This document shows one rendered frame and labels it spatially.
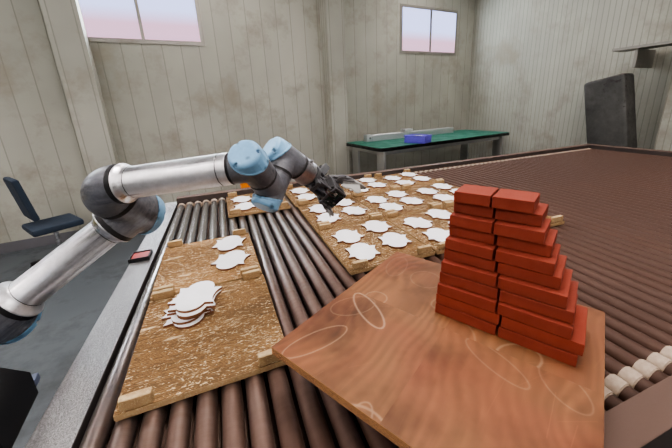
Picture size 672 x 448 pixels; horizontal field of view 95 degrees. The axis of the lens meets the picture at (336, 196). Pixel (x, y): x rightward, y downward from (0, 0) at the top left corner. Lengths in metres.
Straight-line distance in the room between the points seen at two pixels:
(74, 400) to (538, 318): 0.95
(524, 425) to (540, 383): 0.09
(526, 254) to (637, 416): 0.33
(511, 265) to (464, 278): 0.09
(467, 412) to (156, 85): 4.65
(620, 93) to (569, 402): 5.11
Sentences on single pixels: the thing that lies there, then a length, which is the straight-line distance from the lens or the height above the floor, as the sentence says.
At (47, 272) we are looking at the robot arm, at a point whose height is 1.12.
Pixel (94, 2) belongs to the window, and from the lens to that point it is 4.96.
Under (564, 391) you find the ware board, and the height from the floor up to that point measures 1.04.
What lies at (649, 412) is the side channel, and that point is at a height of 0.95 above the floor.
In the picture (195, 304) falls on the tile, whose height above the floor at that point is 0.98.
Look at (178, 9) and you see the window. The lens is 4.95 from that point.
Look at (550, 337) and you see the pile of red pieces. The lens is 0.71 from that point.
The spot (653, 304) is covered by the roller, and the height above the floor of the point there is 0.91.
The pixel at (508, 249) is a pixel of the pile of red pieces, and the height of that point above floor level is 1.21.
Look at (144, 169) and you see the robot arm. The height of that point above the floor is 1.37.
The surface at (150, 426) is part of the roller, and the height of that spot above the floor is 0.92.
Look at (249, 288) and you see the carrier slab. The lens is 1.08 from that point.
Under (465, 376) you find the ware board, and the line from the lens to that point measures 0.64.
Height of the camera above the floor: 1.49
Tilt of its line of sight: 16 degrees down
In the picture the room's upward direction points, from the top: 3 degrees counter-clockwise
